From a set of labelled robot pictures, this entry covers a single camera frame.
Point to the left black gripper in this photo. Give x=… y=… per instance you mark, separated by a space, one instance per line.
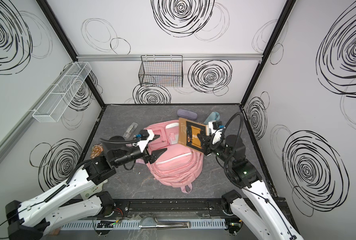
x=148 y=155

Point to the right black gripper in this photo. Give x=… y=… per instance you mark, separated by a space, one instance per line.
x=206 y=143

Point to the pink student backpack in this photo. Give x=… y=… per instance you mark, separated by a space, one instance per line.
x=178 y=166

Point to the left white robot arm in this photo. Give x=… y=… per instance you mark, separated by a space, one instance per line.
x=37 y=217

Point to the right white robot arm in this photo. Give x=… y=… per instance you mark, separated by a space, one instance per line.
x=265 y=219

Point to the light blue pouch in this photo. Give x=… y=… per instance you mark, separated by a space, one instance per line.
x=213 y=116

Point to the clear plastic pencil case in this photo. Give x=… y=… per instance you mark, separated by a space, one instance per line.
x=130 y=130

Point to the purple glasses case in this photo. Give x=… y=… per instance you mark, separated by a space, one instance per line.
x=187 y=114

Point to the green snack packet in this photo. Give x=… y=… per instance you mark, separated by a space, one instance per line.
x=97 y=150

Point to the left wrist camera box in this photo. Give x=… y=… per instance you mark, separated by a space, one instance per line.
x=143 y=138

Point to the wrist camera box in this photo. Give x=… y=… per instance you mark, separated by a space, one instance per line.
x=143 y=138
x=216 y=129

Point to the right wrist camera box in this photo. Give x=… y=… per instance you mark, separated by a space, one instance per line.
x=216 y=129

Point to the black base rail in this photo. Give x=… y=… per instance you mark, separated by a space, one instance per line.
x=208 y=207

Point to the black wire basket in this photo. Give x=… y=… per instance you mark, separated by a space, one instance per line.
x=162 y=73

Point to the white slotted cable duct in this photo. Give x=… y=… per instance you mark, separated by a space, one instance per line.
x=108 y=225

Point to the aluminium wall rail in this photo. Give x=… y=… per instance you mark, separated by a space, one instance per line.
x=169 y=57

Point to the white wire shelf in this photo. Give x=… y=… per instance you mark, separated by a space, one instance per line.
x=69 y=92

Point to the black corner frame post right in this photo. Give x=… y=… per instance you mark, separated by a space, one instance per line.
x=289 y=4

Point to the black corner frame post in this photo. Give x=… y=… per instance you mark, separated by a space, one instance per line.
x=49 y=14
x=289 y=4

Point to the black corner frame post left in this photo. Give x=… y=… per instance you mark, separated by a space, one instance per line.
x=49 y=14

